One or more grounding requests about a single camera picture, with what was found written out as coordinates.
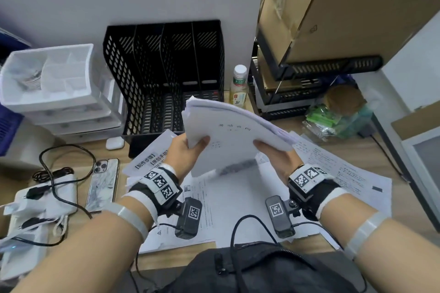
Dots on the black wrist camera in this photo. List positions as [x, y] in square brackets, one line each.
[280, 215]
[188, 217]

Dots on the paper sheets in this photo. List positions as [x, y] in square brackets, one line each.
[237, 225]
[223, 200]

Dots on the paper sheets on desk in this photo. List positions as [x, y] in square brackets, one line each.
[237, 225]

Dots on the small clear labelled bottle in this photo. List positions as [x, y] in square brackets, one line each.
[31, 80]

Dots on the black tiered tray shelf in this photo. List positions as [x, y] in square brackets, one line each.
[326, 66]

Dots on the wooden table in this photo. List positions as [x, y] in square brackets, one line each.
[402, 210]

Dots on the white drawer organizer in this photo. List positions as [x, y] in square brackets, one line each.
[51, 104]

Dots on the white stapled paper bundle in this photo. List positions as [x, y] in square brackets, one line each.
[233, 138]

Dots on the white box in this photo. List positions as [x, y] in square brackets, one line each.
[27, 147]

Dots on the person's right hand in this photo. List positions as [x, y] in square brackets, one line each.
[282, 162]

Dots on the black power plug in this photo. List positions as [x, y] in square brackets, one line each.
[31, 223]
[36, 193]

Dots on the black mesh file organizer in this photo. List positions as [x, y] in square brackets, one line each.
[144, 143]

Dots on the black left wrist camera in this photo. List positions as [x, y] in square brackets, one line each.
[188, 217]

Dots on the white charger plug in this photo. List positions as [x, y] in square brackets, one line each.
[12, 208]

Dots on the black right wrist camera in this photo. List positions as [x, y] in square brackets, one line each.
[280, 215]

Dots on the glass jar with cork lid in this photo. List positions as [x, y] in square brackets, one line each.
[343, 98]

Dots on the blue plastic basket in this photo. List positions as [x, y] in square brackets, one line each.
[10, 128]

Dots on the large brown cardboard box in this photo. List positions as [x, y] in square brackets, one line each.
[343, 11]

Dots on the flat brown box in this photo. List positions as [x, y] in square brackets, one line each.
[271, 81]

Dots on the person's left hand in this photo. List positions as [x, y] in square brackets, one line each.
[178, 155]

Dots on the printed instruction sheets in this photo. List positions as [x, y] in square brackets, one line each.
[151, 152]

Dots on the white power strip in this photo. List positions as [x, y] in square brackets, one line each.
[58, 196]

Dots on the white capped drink bottle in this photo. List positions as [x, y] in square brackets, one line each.
[239, 90]

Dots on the white charger block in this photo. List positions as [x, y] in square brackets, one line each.
[24, 255]

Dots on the grey power adapter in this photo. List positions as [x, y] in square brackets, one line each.
[367, 130]

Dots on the marble case smartphone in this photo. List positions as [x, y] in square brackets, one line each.
[102, 186]

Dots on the black bag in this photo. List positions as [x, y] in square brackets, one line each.
[257, 272]

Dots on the white framed frosted door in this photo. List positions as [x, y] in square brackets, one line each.
[422, 165]

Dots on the white earbuds case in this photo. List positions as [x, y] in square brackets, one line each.
[115, 143]

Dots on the flat cardboard sheet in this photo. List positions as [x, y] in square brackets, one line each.
[416, 121]

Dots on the person's left forearm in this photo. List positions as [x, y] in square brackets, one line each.
[86, 255]

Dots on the person's right forearm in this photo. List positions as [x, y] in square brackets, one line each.
[395, 258]

